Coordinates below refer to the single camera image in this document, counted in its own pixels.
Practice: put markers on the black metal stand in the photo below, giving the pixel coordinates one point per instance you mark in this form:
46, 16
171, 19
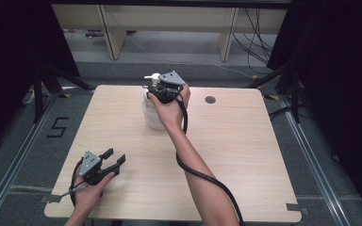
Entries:
295, 94
38, 94

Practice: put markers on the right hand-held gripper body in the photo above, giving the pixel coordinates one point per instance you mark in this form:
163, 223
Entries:
169, 83

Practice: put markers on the person's right hand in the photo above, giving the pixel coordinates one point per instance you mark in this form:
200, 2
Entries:
169, 113

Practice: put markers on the person's left hand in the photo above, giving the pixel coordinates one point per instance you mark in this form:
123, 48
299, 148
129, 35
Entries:
88, 194

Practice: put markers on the beige wooden desk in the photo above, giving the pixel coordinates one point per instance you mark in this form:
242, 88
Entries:
169, 19

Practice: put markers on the black curtain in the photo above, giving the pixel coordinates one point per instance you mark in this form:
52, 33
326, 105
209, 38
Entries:
12, 62
342, 78

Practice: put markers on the aluminium floor rail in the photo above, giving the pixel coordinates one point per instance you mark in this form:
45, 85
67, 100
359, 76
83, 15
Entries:
9, 175
317, 169

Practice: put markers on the grey tape strip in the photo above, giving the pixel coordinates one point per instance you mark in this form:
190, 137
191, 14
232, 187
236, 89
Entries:
51, 198
297, 207

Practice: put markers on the dark round table grommet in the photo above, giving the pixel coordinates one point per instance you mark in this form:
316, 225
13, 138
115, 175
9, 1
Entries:
210, 100

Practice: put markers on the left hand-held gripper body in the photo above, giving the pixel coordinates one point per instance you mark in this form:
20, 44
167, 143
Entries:
89, 165

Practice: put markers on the white plastic basket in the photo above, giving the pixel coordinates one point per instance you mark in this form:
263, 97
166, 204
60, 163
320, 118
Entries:
151, 117

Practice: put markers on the yellow black floor tape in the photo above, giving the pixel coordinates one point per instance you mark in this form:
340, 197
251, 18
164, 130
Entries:
64, 95
271, 97

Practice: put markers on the white pump bottle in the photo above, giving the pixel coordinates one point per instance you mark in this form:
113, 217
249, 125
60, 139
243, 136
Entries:
153, 77

